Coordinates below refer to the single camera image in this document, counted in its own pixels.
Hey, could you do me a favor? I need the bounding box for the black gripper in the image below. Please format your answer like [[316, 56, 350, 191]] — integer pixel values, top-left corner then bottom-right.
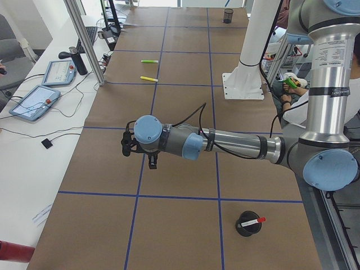
[[145, 151, 160, 169]]

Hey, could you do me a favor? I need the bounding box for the red capped white marker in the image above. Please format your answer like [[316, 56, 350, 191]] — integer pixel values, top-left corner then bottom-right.
[[240, 217, 266, 227]]

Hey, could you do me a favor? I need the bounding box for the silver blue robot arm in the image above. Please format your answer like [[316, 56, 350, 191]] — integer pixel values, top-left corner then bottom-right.
[[121, 1, 359, 191]]

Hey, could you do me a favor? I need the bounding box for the yellow highlighter pen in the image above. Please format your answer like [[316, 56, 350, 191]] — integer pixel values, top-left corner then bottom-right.
[[140, 76, 159, 82]]

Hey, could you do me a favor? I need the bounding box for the green highlighter pen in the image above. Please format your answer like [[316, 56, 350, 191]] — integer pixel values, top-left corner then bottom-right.
[[141, 60, 159, 64]]

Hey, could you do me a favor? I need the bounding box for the small black sensor box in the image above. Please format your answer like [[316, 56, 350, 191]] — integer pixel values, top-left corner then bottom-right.
[[41, 138, 53, 149]]

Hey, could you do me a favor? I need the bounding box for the near black mesh cup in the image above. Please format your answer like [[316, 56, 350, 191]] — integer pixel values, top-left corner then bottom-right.
[[235, 210, 266, 237]]

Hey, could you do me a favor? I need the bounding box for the black mesh cup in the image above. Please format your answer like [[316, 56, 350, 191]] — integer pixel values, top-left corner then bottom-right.
[[223, 8, 233, 24], [235, 210, 266, 237]]

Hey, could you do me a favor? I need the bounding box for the far teach pendant tablet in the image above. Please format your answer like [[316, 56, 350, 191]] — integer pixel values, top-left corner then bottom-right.
[[42, 60, 77, 87]]

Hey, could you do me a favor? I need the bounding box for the teach pendant tablet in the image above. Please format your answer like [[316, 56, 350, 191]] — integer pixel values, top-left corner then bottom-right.
[[9, 85, 61, 122], [42, 60, 77, 87]]

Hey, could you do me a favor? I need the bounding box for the black water bottle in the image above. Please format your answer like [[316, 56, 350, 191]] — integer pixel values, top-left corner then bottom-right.
[[69, 46, 88, 75]]

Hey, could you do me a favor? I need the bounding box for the near teach pendant tablet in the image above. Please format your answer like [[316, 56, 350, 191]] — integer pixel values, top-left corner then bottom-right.
[[9, 85, 61, 122]]

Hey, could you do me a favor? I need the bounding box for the black keyboard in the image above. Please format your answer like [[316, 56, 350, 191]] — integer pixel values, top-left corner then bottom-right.
[[75, 26, 98, 54]]

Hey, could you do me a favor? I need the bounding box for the seated person in white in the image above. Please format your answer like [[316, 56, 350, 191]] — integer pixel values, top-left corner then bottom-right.
[[272, 35, 359, 141]]

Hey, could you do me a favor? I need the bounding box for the far black mesh cup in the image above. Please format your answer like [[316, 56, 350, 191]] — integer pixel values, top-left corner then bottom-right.
[[223, 8, 233, 24]]

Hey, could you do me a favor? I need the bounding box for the red fire extinguisher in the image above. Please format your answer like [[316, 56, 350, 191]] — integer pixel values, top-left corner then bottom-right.
[[0, 241, 35, 263]]

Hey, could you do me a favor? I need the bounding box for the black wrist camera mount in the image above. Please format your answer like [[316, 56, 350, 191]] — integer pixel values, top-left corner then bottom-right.
[[120, 120, 139, 157]]

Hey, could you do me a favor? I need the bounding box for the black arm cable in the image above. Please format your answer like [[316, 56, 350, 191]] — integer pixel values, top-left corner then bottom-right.
[[172, 102, 265, 159]]

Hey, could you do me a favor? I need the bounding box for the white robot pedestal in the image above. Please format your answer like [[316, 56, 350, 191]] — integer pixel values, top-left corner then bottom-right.
[[222, 0, 282, 100]]

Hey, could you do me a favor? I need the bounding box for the aluminium frame post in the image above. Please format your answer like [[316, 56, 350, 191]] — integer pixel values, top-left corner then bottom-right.
[[64, 0, 105, 86]]

